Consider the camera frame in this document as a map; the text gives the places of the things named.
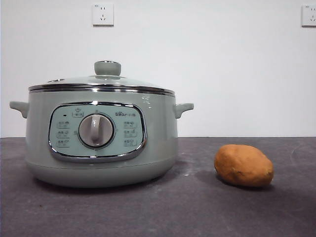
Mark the glass lid with green knob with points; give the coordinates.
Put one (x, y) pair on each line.
(74, 82)

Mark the brown potato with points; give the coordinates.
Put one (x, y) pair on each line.
(243, 165)

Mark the pale green electric cooking pot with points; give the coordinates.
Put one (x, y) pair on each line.
(158, 123)

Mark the white wall socket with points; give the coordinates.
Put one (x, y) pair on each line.
(103, 14)
(309, 16)

